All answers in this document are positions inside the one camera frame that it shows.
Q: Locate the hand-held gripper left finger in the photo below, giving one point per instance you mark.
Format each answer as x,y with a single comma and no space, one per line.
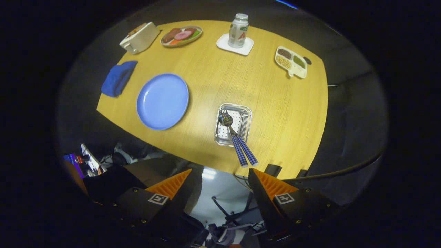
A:
175,210

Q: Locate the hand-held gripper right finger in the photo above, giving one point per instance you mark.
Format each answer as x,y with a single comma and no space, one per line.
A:
267,206

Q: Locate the black chair base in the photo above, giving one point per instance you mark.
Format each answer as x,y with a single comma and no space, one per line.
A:
220,206

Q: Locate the white flat panel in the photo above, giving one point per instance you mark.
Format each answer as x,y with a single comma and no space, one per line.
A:
90,158

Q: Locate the blue round plate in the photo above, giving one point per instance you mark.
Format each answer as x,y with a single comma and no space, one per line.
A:
162,101

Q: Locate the white divided tray of beans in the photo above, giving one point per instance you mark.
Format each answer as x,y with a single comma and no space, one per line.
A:
303,72

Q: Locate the blue folded cloth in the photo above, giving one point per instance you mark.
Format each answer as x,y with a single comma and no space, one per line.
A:
117,79

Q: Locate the red tomato slice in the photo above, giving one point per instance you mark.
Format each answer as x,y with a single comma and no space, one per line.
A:
174,42

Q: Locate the white square coaster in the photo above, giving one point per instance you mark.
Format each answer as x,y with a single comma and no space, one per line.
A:
222,43

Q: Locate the grey food plate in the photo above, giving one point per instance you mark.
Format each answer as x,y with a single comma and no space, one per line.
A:
187,40

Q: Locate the white toaster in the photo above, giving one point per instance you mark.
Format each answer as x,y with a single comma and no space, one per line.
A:
141,39

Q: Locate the brown meat slice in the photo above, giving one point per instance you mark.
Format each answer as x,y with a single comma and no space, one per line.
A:
170,35

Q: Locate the pink ham slice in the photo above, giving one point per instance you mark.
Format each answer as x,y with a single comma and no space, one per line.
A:
183,35

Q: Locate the white green drink bottle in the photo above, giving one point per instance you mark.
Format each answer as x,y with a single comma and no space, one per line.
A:
238,32

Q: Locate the green lettuce leaf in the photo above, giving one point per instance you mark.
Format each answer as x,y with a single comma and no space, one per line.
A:
196,33

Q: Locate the toast slice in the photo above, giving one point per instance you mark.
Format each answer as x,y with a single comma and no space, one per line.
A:
137,28

